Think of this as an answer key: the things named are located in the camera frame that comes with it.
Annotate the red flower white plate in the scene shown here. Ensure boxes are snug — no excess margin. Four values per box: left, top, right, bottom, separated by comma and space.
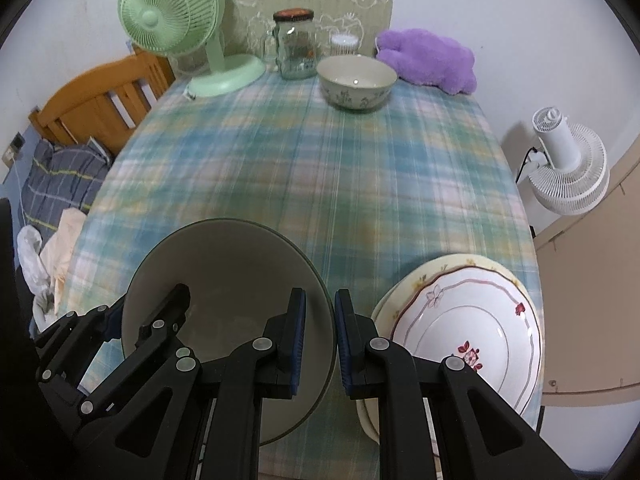
390, 266, 543, 417

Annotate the white clip fan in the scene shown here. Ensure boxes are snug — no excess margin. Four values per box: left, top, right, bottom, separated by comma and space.
515, 106, 611, 216

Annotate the small leaf print bowl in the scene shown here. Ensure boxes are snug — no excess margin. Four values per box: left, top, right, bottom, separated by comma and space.
316, 55, 398, 113

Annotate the large leaf print bowl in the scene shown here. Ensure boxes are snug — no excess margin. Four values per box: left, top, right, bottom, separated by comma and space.
121, 217, 337, 446

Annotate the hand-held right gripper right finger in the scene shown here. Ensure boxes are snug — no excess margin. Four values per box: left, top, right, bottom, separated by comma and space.
334, 288, 581, 480

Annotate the white cloth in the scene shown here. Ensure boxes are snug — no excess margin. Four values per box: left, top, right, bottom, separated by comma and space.
17, 225, 56, 296

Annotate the beige cloth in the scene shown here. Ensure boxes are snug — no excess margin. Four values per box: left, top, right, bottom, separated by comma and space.
40, 209, 83, 306

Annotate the glass jar with lid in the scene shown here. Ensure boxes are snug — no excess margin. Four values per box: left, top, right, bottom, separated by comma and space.
264, 8, 319, 80

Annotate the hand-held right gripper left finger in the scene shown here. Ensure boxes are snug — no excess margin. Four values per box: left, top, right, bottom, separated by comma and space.
112, 287, 307, 480

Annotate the plaid tablecloth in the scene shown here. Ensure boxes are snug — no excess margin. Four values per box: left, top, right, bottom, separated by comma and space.
52, 67, 546, 480

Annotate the green desk fan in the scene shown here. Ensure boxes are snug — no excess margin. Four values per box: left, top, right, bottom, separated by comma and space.
118, 0, 266, 98

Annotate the yellow flower white plate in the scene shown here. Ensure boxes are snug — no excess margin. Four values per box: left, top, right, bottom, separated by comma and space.
356, 253, 546, 445

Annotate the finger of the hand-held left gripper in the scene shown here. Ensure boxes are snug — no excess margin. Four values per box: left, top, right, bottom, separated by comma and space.
34, 304, 123, 386
80, 283, 198, 429

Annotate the purple plush toy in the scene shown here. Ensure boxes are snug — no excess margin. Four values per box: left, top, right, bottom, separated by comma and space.
375, 28, 476, 96

